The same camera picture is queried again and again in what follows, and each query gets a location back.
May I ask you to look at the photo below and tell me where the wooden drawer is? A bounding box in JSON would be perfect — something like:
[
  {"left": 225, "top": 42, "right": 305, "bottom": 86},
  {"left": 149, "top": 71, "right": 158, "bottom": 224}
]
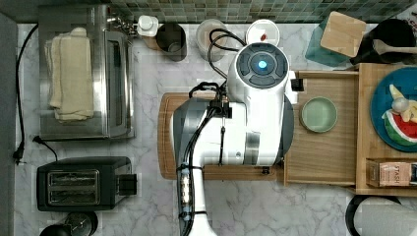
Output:
[{"left": 284, "top": 71, "right": 358, "bottom": 186}]

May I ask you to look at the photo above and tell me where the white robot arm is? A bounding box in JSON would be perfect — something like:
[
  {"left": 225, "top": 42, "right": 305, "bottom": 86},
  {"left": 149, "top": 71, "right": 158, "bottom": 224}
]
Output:
[{"left": 170, "top": 42, "right": 297, "bottom": 236}]

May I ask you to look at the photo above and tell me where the wooden drawer cabinet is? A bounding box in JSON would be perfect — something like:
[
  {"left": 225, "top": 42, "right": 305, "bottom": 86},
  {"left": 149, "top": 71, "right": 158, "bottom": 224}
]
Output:
[{"left": 348, "top": 63, "right": 417, "bottom": 198}]

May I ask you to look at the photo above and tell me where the wooden cutting board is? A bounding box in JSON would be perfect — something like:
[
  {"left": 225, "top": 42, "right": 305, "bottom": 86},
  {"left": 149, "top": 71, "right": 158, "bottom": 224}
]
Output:
[{"left": 157, "top": 92, "right": 287, "bottom": 184}]

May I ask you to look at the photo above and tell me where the clear plastic container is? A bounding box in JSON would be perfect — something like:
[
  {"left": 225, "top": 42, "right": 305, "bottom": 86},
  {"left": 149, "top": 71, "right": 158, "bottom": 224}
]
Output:
[{"left": 196, "top": 19, "right": 228, "bottom": 62}]

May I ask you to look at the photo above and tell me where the dark metal cup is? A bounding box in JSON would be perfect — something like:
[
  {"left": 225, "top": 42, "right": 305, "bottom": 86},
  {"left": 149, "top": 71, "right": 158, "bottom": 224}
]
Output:
[{"left": 156, "top": 23, "right": 187, "bottom": 62}]

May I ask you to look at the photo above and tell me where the stainless toaster oven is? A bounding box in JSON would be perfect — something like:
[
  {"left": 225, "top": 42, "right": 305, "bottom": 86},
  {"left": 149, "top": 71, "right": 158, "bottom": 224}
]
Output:
[{"left": 38, "top": 4, "right": 135, "bottom": 141}]

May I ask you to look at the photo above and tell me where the white lid red jar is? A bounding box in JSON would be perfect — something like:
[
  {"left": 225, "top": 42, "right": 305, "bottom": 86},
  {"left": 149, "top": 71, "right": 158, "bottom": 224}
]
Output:
[{"left": 245, "top": 20, "right": 280, "bottom": 46}]

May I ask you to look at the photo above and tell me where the green ceramic bowl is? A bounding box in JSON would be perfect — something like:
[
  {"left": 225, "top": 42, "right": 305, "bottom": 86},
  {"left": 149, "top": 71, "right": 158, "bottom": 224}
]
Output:
[{"left": 300, "top": 96, "right": 337, "bottom": 133}]

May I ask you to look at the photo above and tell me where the white cap bottle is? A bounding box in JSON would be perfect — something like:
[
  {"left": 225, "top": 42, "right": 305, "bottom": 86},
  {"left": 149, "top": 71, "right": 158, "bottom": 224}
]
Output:
[{"left": 137, "top": 15, "right": 159, "bottom": 50}]

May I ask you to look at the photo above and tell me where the black two-slot toaster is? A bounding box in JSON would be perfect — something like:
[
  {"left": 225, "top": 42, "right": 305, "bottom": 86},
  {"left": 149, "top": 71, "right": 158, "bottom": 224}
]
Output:
[{"left": 36, "top": 156, "right": 138, "bottom": 211}]

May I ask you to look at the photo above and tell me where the cream folded towel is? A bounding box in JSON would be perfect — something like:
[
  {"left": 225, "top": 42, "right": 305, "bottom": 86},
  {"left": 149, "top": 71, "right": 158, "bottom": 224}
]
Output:
[{"left": 44, "top": 28, "right": 93, "bottom": 123}]

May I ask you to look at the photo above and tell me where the teal canister wooden lid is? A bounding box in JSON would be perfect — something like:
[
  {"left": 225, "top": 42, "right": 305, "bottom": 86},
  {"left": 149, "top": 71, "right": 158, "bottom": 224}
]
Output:
[{"left": 305, "top": 11, "right": 366, "bottom": 67}]

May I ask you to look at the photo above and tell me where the black round pan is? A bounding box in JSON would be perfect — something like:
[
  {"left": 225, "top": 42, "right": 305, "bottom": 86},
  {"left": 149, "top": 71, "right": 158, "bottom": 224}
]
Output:
[{"left": 345, "top": 195, "right": 401, "bottom": 236}]

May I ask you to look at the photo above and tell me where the Stash tea box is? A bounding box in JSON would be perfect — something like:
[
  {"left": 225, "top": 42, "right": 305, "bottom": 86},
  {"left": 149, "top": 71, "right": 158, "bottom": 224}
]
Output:
[{"left": 366, "top": 159, "right": 416, "bottom": 188}]

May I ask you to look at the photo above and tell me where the wooden spoon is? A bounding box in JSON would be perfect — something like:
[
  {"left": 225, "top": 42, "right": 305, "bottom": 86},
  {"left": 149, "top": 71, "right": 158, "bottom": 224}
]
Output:
[{"left": 373, "top": 39, "right": 417, "bottom": 54}]

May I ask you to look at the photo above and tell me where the plush watermelon slice toy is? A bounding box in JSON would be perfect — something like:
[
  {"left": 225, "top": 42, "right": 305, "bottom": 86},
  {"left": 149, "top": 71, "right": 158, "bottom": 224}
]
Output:
[{"left": 383, "top": 110, "right": 417, "bottom": 147}]

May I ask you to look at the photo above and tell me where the blue plate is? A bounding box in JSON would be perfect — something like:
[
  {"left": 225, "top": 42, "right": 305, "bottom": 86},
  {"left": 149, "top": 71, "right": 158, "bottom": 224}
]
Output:
[{"left": 370, "top": 68, "right": 416, "bottom": 152}]

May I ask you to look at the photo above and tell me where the black utensil holder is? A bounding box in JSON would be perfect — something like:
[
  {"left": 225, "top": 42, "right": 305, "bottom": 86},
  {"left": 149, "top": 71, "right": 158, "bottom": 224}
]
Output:
[{"left": 350, "top": 19, "right": 416, "bottom": 65}]

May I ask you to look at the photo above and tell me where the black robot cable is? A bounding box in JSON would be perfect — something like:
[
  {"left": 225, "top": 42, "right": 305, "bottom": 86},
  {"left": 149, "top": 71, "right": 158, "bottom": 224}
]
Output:
[{"left": 188, "top": 28, "right": 248, "bottom": 99}]

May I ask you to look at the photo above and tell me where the black toaster power cord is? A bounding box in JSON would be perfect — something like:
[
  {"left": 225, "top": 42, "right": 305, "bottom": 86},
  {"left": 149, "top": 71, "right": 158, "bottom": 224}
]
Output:
[{"left": 31, "top": 135, "right": 59, "bottom": 162}]

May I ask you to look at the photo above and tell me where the black oven power cord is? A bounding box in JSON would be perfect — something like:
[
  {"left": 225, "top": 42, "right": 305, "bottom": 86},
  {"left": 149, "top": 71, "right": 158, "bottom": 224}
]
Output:
[{"left": 12, "top": 23, "right": 39, "bottom": 166}]

